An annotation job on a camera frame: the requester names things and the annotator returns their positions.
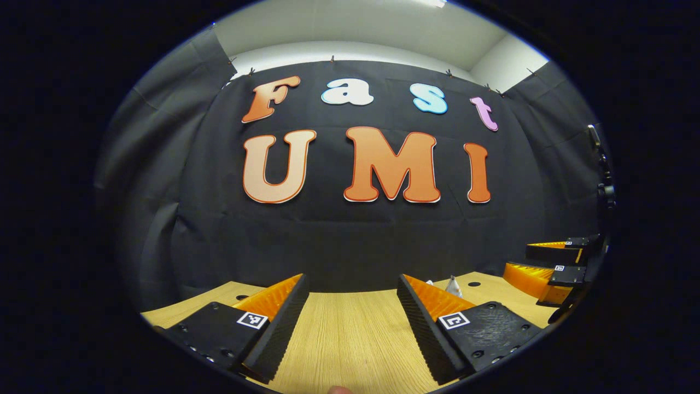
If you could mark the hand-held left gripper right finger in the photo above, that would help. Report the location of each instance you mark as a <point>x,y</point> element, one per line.
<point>424,334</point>

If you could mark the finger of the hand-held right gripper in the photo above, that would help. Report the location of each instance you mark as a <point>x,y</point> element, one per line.
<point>552,254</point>
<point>528,276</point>

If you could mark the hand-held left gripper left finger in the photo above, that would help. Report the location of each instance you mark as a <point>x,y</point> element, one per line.
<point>279,334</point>

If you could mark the white toothpaste tube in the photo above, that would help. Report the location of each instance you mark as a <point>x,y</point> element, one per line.
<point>453,287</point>

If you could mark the wooden desktop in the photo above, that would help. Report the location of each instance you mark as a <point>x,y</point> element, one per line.
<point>344,339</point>

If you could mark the black backdrop cloth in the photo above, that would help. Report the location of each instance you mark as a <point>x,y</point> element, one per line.
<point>328,241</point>

